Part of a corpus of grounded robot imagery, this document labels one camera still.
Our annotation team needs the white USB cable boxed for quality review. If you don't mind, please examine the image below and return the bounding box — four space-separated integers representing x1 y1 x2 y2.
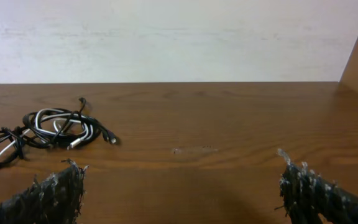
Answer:
0 108 94 172

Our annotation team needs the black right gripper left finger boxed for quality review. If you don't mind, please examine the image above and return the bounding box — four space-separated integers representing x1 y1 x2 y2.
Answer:
0 159 88 224

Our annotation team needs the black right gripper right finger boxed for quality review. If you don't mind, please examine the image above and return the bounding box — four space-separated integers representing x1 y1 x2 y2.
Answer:
277 149 358 224

